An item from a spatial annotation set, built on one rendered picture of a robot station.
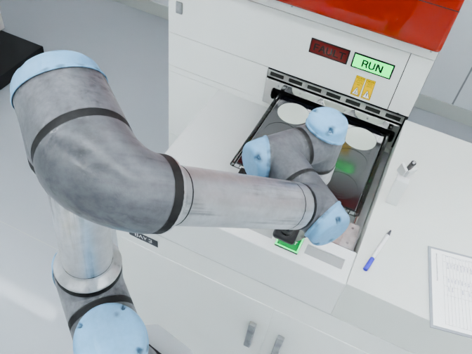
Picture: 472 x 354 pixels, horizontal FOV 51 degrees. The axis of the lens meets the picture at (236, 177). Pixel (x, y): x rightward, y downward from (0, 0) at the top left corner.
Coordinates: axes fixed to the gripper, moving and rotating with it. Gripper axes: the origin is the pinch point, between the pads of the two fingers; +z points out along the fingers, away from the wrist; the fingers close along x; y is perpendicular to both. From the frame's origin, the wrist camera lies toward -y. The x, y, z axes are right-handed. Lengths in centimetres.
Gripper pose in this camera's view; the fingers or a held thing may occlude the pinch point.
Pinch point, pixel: (289, 239)
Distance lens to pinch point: 114.0
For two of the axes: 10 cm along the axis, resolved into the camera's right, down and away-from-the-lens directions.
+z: -1.0, 6.7, 7.4
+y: 4.3, -6.4, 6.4
